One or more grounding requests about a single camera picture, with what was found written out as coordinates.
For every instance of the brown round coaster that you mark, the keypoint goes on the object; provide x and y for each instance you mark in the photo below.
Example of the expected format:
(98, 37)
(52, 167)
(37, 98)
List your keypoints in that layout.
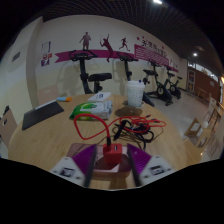
(128, 112)

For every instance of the low wooden table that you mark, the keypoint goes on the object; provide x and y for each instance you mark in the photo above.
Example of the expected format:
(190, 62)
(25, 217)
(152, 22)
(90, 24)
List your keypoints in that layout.
(192, 151)

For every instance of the orange and blue pen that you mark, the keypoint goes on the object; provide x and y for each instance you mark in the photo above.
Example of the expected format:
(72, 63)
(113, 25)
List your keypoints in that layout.
(64, 99)

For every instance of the dark grey tablet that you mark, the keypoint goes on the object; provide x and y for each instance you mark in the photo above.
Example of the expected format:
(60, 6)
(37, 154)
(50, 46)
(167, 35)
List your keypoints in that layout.
(41, 114)

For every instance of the red charger block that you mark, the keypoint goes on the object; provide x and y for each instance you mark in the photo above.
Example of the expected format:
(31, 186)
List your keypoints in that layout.
(112, 152)

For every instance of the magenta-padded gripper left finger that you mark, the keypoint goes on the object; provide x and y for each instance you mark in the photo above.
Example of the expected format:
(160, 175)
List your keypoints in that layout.
(83, 159)

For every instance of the group of wooden chairs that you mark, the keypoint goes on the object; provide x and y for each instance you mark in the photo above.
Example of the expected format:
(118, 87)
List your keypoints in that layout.
(215, 115)

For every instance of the white flat box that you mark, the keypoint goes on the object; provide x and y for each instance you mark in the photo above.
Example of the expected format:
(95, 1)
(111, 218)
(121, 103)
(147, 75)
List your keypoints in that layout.
(99, 96)

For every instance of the white plastic cup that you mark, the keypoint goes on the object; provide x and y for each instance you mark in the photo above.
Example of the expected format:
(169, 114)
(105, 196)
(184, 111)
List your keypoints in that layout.
(135, 95)

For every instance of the black exercise bike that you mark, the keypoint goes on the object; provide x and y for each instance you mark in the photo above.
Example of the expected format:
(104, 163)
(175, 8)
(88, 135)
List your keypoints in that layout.
(175, 88)
(83, 75)
(127, 68)
(161, 90)

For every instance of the wooden stool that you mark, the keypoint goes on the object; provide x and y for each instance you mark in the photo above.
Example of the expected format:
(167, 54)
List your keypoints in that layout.
(196, 128)

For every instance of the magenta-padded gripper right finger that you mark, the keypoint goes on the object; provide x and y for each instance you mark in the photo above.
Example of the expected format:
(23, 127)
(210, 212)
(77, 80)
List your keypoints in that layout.
(141, 160)

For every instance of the green wet wipes pack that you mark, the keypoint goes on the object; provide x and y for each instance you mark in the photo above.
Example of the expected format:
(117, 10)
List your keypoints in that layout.
(90, 109)

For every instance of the wooden chair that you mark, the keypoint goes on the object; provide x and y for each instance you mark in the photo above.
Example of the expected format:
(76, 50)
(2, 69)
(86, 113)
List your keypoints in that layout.
(6, 126)

